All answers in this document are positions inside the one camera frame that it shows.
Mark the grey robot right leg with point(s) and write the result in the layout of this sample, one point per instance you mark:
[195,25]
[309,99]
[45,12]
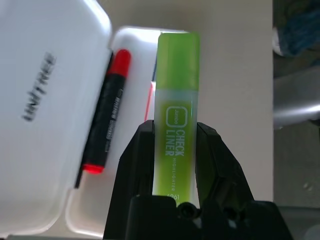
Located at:
[297,100]

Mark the black marker with red cap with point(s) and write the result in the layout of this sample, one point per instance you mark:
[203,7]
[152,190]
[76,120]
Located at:
[105,112]

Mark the green highlighter pen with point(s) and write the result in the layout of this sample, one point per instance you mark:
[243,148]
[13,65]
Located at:
[175,100]

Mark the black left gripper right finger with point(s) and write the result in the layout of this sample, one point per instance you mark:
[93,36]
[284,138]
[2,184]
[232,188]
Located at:
[220,170]

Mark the white plastic pencil case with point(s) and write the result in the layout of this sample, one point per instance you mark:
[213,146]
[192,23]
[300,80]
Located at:
[37,150]

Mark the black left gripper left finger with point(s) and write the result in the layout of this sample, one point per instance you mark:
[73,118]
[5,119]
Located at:
[132,162]

